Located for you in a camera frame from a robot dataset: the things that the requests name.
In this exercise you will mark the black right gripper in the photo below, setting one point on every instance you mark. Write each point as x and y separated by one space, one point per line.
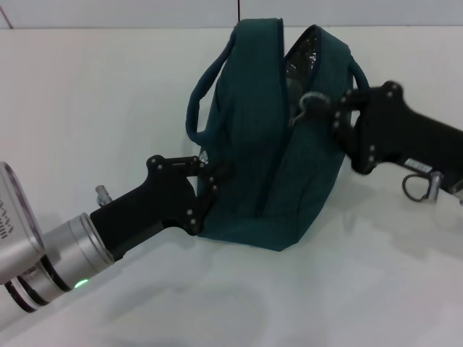
394 130

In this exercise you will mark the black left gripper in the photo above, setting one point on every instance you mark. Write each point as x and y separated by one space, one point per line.
155 206

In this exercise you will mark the dark teal fabric lunch bag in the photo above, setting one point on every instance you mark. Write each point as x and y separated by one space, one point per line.
246 144

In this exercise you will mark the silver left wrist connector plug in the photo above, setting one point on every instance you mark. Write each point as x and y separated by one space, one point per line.
102 194

